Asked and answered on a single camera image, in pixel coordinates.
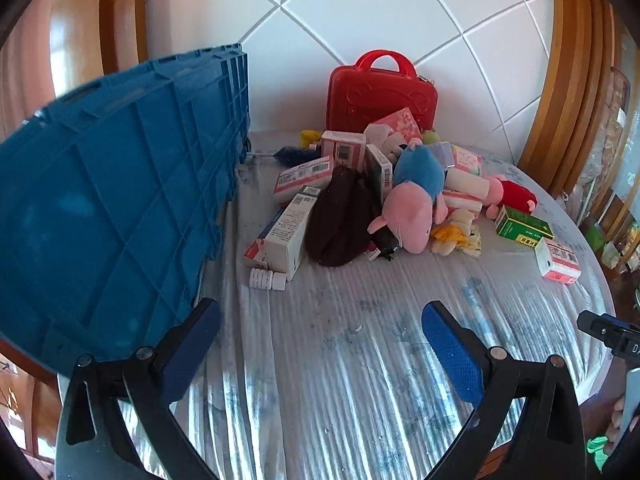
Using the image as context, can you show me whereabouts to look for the white yellow duck plush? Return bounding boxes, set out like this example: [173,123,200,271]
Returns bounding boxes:
[431,209,482,258]

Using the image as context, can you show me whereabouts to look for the small white pill bottle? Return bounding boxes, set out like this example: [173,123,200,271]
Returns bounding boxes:
[250,268,288,292]

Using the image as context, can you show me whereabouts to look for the pig plush blue shirt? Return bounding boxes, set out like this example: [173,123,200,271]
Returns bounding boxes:
[368,139,448,255]

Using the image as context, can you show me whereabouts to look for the white sweat patch box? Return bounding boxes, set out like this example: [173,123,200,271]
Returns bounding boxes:
[264,186,321,281]

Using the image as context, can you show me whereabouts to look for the dark maroon plush pouch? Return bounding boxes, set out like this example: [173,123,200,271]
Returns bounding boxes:
[305,166,378,268]

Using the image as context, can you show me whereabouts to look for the person right hand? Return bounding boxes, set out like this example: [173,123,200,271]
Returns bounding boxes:
[603,396,625,456]

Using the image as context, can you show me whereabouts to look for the pink white medicine box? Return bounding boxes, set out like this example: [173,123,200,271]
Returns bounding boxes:
[535,237,582,285]

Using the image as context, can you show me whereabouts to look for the green medicine box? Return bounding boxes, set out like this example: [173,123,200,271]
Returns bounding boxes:
[495,206,554,248]

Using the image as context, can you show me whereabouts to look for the pig plush red dress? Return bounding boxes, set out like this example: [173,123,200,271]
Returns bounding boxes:
[483,176,537,220]

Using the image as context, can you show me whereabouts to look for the white roll on pile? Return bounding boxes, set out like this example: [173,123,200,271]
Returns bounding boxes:
[445,167,490,200]

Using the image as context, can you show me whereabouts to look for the blue plastic crate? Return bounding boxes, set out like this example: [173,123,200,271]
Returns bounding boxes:
[1,44,250,376]

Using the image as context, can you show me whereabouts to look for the pink patterned box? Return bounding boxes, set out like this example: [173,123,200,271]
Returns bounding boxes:
[451,144,483,177]

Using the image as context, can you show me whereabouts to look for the blue red long box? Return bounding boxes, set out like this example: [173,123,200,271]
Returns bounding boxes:
[243,209,283,270]

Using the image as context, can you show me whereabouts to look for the green plush toy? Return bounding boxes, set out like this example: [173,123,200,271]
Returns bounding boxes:
[422,130,442,145]

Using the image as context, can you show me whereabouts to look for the white barcode box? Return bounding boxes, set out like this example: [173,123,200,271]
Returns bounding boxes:
[364,144,393,205]

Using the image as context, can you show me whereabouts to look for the pink floral tissue pack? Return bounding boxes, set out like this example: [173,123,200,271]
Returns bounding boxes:
[374,107,422,143]

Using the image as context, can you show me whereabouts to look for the pink white flat pack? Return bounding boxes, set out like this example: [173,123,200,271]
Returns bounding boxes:
[273,156,334,204]

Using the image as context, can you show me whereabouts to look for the pink barcode box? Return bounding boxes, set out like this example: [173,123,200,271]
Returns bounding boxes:
[320,130,367,171]

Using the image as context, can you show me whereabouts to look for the red plastic carry case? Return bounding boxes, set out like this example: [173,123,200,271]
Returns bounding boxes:
[326,49,438,132]

